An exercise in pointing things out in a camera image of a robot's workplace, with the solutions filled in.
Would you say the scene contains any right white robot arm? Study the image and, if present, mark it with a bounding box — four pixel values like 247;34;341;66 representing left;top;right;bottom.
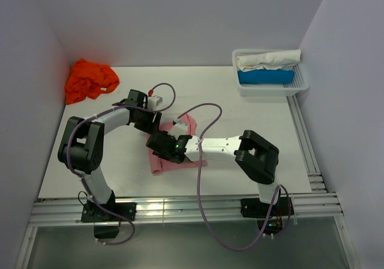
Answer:
146;130;281;215

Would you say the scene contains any pink t shirt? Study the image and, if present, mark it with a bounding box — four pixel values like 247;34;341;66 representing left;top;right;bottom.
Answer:
148;114;199;175

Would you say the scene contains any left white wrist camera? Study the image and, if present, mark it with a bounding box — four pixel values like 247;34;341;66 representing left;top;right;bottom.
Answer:
146;89;163;110

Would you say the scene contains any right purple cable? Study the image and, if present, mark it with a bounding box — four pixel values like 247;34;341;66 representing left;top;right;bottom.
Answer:
172;103;292;252

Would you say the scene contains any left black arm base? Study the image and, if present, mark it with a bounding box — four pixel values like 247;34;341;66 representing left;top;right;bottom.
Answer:
77;191;137;240

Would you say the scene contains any white plastic basket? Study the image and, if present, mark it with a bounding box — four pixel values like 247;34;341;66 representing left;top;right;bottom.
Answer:
232;49;309;97

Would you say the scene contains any rolled blue t shirt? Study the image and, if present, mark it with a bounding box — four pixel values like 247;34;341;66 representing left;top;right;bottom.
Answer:
237;69;295;85

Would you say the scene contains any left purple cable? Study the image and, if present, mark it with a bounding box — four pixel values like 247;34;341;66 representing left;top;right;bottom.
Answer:
66;82;176;246

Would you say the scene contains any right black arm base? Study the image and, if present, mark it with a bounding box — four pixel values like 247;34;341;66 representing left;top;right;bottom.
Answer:
241;196;295;235

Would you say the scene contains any orange t shirt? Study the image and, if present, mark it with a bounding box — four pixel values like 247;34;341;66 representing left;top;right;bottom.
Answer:
64;58;120;105

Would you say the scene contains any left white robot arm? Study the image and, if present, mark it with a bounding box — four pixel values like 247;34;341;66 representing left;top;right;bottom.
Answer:
58;89;163;220

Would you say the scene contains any rolled white t shirt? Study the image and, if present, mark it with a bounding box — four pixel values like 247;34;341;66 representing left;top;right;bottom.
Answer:
235;49;301;72

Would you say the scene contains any purple cable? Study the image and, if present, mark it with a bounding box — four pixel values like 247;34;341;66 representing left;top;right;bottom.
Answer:
172;103;292;252
66;82;176;246

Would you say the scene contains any aluminium rail frame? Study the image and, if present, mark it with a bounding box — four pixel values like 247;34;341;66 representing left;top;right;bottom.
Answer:
16;97;361;268

